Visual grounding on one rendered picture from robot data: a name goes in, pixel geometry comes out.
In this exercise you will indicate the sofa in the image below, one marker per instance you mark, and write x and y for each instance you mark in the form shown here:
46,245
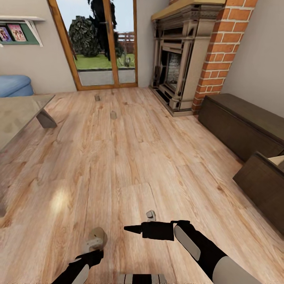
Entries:
15,86

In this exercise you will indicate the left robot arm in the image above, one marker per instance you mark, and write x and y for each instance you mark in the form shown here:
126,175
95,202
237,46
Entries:
78,270

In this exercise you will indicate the cabinet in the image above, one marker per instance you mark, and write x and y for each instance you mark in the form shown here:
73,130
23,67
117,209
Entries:
257,137

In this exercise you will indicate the coffee table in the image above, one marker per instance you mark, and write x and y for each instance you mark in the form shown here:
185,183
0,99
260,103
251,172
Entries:
17,112

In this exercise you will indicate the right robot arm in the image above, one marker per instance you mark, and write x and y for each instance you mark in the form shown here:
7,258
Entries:
219,267

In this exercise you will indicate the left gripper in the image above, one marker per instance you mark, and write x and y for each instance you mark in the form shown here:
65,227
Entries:
94,256

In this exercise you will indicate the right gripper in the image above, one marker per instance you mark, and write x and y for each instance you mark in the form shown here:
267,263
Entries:
151,230

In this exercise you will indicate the countertop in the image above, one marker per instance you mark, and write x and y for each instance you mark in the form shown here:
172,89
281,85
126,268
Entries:
176,7

